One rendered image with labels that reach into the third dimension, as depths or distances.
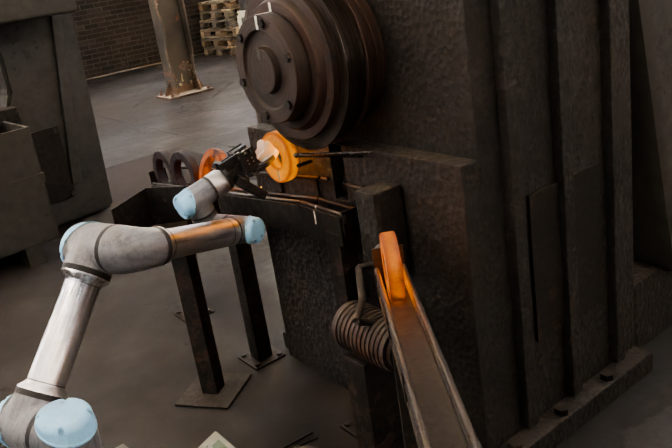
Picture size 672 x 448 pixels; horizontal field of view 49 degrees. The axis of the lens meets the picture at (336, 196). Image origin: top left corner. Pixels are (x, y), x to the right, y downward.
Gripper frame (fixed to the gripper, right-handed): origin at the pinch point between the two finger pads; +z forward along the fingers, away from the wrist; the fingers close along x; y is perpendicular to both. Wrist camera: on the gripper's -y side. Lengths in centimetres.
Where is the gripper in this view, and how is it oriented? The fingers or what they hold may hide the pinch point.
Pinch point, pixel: (278, 150)
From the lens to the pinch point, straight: 219.5
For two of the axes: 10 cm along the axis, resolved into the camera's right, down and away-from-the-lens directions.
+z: 7.2, -5.4, 4.5
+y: -3.5, -8.3, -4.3
